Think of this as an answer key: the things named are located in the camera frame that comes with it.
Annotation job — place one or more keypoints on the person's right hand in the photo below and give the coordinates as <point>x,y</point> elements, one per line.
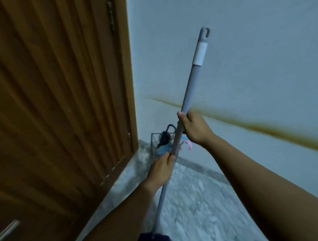
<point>196,129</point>

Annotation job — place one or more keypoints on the person's left hand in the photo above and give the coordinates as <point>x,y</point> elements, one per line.
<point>161,171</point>

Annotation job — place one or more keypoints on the clear transparent umbrella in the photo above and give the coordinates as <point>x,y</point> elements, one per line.
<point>164,139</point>

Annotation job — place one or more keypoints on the person's right forearm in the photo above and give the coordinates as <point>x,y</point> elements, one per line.
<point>268,193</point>

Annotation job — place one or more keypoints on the person's left forearm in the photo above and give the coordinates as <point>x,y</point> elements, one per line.
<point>124,216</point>

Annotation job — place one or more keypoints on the brown wooden door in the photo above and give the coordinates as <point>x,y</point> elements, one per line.
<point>62,111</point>

